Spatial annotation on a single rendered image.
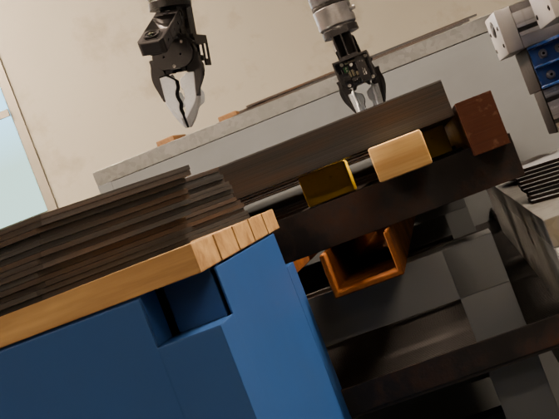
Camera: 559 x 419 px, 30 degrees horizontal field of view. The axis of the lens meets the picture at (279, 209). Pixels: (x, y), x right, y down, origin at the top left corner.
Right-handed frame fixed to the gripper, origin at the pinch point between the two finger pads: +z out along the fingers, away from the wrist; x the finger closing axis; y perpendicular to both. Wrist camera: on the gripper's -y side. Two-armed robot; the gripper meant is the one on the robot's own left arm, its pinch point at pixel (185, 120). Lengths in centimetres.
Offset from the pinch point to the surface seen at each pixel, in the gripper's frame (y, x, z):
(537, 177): -25, -56, 16
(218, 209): -65, -28, 11
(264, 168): -49, -29, 8
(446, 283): -42, -46, 25
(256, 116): 104, 23, 0
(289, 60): 328, 76, -29
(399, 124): -46, -44, 6
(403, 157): -51, -45, 10
